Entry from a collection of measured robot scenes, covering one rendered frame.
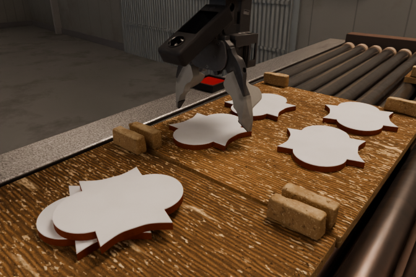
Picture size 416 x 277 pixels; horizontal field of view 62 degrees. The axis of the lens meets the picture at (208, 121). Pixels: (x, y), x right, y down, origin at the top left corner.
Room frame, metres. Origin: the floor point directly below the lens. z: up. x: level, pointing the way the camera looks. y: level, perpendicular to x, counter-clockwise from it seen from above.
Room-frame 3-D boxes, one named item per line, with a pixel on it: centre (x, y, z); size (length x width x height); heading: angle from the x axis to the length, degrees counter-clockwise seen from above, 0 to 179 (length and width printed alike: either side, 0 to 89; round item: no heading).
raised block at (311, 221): (0.28, -0.09, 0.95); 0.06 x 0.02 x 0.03; 50
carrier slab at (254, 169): (0.54, -0.13, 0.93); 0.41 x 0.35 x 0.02; 139
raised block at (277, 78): (0.77, -0.16, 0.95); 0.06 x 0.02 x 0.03; 49
